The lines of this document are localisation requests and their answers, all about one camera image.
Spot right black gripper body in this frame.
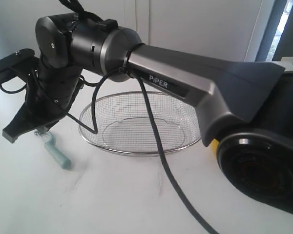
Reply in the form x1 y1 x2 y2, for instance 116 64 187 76
25 55 82 129

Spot teal handled vegetable peeler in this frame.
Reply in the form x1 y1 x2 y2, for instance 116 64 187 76
34 130 72 170

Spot yellow lemon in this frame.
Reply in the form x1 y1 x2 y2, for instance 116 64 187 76
210 139 219 155

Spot right grey black robot arm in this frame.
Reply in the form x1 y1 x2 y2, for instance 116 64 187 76
2 13 293 214

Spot white cabinet doors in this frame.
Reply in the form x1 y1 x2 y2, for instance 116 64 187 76
0 0 274 61

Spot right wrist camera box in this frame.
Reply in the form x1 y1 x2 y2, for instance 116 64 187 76
0 48 38 84

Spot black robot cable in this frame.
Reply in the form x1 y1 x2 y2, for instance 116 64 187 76
67 68 219 234

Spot oval wire mesh basket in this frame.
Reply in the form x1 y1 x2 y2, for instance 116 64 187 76
79 91 201 156

